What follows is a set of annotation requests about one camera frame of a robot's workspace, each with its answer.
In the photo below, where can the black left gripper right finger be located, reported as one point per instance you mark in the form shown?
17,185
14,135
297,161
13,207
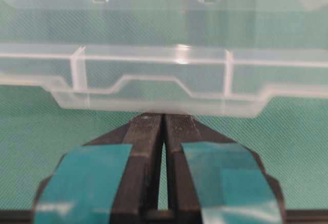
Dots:
213,179

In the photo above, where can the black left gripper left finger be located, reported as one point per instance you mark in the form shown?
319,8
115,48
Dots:
112,179

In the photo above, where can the clear plastic box lid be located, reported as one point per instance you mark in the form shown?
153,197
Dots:
213,57

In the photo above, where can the green table cloth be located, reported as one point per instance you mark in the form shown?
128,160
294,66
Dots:
290,135

